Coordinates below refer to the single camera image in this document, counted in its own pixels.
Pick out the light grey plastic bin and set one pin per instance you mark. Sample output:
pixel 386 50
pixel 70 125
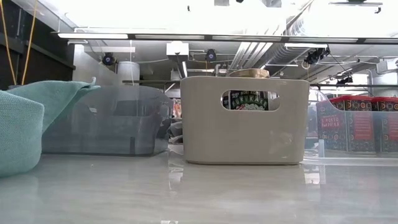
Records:
pixel 217 140

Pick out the brown-lid furikake jar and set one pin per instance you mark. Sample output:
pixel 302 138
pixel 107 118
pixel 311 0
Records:
pixel 248 73

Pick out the dark grey plastic bin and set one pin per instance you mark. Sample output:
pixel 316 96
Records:
pixel 109 130

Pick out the teal cloth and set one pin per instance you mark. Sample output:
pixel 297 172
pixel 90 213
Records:
pixel 21 130

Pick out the red paprika spice tin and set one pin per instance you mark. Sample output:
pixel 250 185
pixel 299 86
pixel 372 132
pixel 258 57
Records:
pixel 387 124
pixel 345 124

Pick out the orange background object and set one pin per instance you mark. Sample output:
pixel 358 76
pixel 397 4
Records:
pixel 176 109

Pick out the grey cloth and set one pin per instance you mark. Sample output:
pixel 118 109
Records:
pixel 176 128

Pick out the black round device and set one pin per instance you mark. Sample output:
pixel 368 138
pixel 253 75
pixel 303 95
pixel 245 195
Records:
pixel 109 59
pixel 211 55

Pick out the white ceiling box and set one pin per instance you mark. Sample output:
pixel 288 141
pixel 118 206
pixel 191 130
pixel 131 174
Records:
pixel 177 48

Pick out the small black ceiling device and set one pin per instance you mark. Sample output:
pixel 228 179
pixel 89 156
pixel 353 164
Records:
pixel 343 81

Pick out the clear plastic bin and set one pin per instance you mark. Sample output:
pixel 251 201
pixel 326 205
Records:
pixel 342 161

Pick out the ceiling light fixture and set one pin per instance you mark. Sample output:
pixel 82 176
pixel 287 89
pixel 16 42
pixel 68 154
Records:
pixel 356 3

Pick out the black aluminium table frame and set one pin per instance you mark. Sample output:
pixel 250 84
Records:
pixel 146 81

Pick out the silver ventilation duct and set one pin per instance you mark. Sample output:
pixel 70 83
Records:
pixel 248 54

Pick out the overhead frame beam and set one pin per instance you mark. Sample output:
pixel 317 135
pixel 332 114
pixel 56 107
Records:
pixel 248 38

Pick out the black ceiling camera cluster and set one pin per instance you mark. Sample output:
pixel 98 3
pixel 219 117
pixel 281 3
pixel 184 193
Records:
pixel 316 56

